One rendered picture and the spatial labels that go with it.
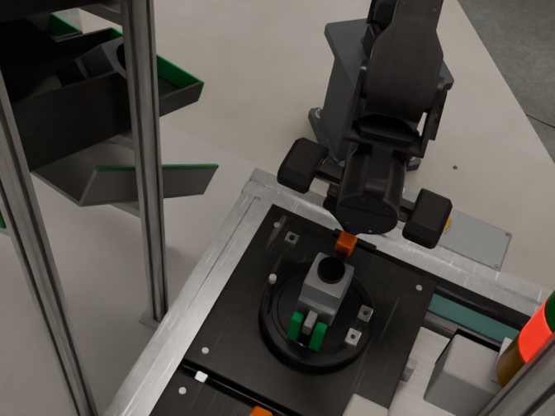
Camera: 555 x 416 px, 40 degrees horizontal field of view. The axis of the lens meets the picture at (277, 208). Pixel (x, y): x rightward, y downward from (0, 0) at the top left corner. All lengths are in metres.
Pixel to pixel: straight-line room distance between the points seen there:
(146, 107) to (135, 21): 0.10
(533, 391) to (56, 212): 0.78
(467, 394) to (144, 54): 0.39
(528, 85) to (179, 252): 1.84
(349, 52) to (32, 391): 0.62
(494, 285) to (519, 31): 1.95
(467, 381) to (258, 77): 0.80
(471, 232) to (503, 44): 1.82
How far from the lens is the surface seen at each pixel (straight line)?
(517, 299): 1.05
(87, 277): 1.10
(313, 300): 0.86
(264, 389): 0.91
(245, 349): 0.93
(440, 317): 1.02
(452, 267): 1.05
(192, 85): 0.82
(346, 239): 0.89
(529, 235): 1.24
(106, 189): 0.79
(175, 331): 0.95
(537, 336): 0.57
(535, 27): 2.97
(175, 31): 1.40
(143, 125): 0.72
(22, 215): 0.57
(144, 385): 0.93
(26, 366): 1.06
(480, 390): 0.66
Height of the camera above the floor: 1.82
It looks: 55 degrees down
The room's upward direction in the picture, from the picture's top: 10 degrees clockwise
